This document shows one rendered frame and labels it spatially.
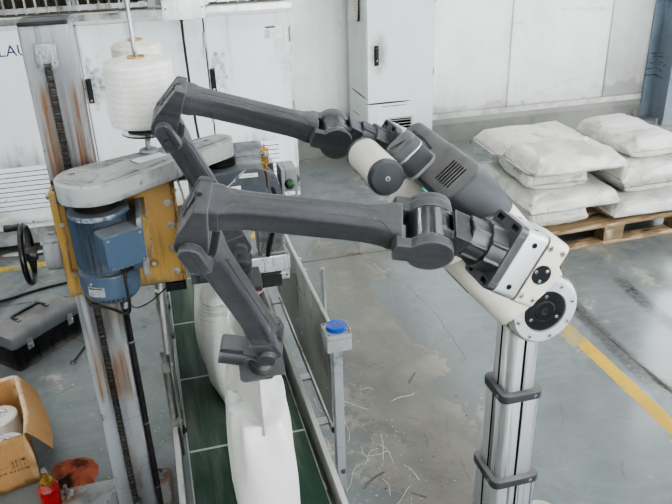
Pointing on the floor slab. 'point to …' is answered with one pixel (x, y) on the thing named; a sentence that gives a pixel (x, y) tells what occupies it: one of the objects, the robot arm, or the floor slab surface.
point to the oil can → (49, 489)
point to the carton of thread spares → (21, 455)
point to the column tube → (72, 89)
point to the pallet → (610, 228)
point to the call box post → (339, 417)
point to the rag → (75, 472)
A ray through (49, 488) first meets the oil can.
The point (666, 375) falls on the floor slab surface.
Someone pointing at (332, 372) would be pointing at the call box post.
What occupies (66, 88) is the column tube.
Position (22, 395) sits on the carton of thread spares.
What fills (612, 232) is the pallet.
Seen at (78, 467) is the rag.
